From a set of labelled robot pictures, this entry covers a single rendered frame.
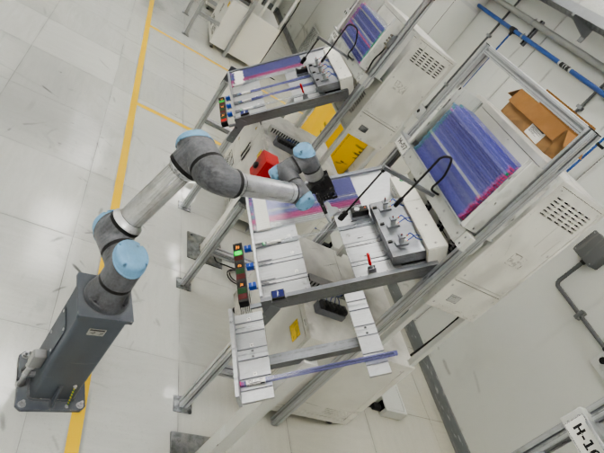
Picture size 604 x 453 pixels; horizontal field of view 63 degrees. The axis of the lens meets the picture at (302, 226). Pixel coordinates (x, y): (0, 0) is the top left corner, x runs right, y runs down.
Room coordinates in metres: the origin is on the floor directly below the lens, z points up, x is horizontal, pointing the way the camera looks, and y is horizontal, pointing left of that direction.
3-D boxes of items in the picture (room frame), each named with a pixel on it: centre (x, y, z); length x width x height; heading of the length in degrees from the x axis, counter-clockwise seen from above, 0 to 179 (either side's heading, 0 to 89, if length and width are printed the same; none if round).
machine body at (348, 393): (2.18, -0.41, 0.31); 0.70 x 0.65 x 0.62; 33
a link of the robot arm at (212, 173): (1.48, 0.19, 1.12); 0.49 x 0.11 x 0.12; 147
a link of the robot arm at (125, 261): (1.22, 0.36, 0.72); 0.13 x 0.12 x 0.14; 57
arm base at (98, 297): (1.22, 0.36, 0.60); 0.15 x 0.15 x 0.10
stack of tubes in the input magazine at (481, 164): (2.06, -0.34, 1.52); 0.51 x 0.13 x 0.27; 33
